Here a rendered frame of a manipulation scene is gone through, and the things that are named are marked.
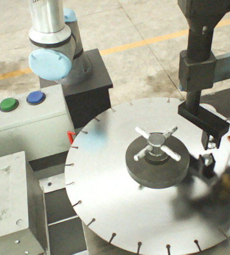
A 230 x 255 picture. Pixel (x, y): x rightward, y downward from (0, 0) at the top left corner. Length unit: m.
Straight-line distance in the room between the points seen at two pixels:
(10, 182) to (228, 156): 0.41
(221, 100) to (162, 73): 1.38
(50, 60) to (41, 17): 0.11
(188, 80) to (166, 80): 1.79
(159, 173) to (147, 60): 2.00
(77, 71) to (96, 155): 0.54
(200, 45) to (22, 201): 0.41
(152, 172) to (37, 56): 0.49
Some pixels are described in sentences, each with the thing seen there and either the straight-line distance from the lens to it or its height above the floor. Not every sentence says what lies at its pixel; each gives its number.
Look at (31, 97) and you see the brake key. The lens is 0.77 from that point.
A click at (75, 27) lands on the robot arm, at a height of 0.93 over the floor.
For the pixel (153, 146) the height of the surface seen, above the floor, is 1.00.
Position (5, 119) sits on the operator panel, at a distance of 0.75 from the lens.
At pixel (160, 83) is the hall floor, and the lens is 2.19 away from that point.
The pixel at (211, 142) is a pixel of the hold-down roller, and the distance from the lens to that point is 0.51.
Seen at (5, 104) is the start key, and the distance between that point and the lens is 0.78.
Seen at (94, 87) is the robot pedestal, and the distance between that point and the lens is 1.01.
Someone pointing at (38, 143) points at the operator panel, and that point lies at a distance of 0.79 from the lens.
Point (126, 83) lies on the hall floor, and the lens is 2.21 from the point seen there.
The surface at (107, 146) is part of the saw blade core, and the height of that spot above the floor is 0.95.
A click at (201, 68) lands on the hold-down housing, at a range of 0.43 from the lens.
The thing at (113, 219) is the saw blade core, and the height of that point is 0.95.
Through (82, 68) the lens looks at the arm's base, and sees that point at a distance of 1.04.
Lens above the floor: 1.37
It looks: 46 degrees down
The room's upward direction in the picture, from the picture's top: 9 degrees counter-clockwise
